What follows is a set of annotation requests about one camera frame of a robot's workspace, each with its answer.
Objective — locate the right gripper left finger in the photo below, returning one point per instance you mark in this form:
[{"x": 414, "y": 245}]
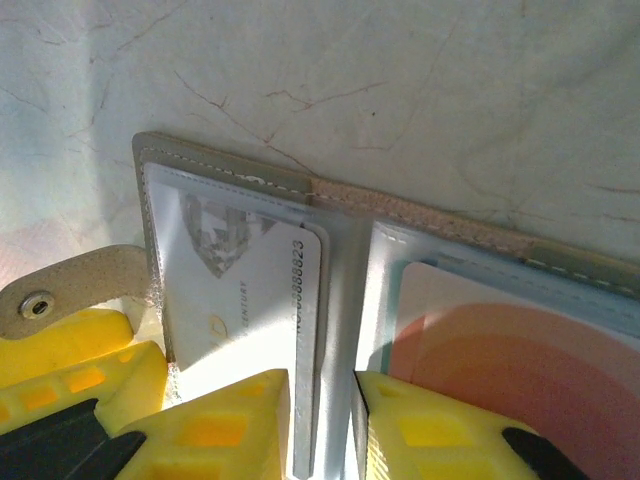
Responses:
[{"x": 215, "y": 435}]

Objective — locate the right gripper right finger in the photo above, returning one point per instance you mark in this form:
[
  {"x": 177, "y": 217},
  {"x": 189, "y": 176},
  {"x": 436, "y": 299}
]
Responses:
[{"x": 425, "y": 440}]

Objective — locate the silver VIP card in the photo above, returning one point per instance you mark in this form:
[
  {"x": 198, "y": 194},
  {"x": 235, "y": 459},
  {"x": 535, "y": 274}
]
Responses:
[{"x": 240, "y": 300}]

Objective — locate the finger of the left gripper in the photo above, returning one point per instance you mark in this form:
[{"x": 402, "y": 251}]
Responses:
[
  {"x": 100, "y": 380},
  {"x": 75, "y": 340}
]

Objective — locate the grey card holder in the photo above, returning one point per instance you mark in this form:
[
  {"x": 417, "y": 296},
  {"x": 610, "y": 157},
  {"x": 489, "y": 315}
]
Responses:
[{"x": 225, "y": 160}]

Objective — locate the red circle card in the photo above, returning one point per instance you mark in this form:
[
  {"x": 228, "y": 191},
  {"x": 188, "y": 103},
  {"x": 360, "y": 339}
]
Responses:
[{"x": 500, "y": 340}]

